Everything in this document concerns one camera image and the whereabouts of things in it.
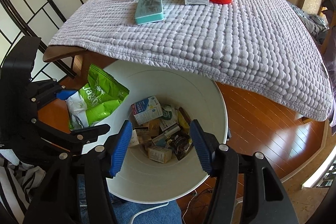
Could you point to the blue-grey duvet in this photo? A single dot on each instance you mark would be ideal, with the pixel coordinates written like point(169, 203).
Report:
point(312, 22)

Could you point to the green snack bag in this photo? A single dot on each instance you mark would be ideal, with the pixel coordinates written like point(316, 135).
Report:
point(99, 106)

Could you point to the person's blue jeans leg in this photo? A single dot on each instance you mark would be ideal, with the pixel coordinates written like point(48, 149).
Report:
point(147, 213)

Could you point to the white trash bin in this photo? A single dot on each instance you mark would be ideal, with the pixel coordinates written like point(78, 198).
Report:
point(147, 182)

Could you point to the teal tin box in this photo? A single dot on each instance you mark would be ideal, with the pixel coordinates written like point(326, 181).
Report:
point(149, 8)

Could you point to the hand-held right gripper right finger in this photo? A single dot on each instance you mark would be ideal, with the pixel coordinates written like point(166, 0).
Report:
point(200, 145)

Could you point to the pile of discarded cartons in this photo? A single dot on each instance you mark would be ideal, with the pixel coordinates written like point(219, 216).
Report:
point(157, 134)

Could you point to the white textured blanket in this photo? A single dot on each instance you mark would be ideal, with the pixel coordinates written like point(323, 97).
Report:
point(236, 43)

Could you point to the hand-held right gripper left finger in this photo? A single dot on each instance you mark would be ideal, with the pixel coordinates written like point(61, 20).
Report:
point(120, 148)

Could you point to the black white striped shirt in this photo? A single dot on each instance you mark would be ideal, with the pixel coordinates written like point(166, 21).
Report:
point(13, 187)

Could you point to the wooden table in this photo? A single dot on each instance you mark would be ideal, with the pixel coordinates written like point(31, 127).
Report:
point(56, 52)

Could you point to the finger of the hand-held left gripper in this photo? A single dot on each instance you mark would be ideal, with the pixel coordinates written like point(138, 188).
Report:
point(67, 94)
point(89, 130)

